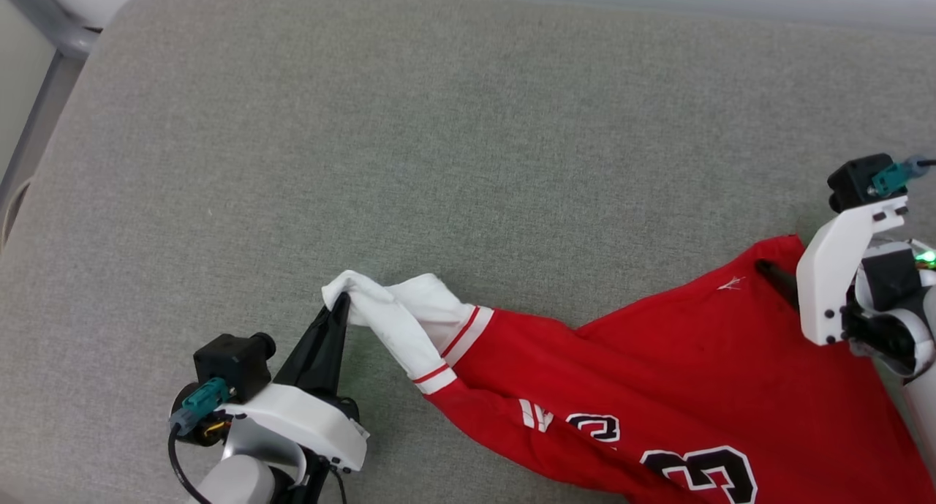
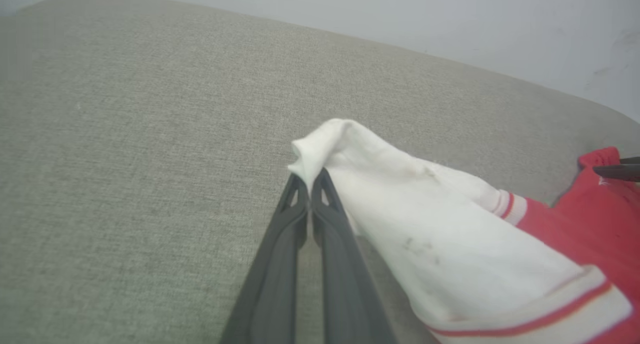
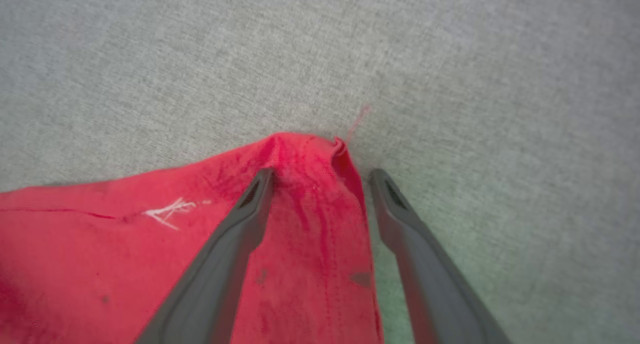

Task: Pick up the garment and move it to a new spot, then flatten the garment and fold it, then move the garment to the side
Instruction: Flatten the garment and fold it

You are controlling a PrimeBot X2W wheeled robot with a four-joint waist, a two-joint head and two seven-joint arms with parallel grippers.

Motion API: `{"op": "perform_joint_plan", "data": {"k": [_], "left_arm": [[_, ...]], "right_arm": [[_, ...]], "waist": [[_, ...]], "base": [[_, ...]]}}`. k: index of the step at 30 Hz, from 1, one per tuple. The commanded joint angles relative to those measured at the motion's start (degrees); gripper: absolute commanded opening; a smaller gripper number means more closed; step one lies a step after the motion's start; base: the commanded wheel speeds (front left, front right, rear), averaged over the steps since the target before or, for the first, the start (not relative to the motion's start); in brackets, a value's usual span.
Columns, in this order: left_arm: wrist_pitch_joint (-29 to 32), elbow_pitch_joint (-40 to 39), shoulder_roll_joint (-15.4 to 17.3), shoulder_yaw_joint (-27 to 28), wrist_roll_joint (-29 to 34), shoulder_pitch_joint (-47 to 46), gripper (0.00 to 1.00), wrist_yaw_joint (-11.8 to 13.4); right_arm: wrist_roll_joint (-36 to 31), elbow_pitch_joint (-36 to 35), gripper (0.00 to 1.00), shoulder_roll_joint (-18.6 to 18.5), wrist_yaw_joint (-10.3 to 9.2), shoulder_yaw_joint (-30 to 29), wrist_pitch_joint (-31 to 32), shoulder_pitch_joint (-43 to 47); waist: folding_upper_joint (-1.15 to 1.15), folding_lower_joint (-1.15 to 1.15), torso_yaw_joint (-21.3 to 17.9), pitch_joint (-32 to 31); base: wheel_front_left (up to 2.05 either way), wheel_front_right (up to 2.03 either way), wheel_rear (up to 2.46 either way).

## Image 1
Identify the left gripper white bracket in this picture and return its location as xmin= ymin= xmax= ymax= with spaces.
xmin=219 ymin=293 xmax=371 ymax=504

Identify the grey fabric sofa seat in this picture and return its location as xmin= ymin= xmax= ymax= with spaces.
xmin=0 ymin=0 xmax=936 ymax=504

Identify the teal cable connector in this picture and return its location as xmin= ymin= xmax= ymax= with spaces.
xmin=870 ymin=155 xmax=936 ymax=198
xmin=170 ymin=377 xmax=233 ymax=436

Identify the right teal cable connector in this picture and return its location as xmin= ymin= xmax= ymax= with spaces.
xmin=870 ymin=155 xmax=936 ymax=198

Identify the left teal cable connector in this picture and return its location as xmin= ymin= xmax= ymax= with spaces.
xmin=170 ymin=377 xmax=233 ymax=436

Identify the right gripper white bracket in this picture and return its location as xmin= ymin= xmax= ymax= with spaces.
xmin=755 ymin=195 xmax=936 ymax=377

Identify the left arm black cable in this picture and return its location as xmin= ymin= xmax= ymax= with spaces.
xmin=167 ymin=425 xmax=214 ymax=504

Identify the red basketball jersey white trim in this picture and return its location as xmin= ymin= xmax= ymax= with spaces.
xmin=322 ymin=235 xmax=936 ymax=504

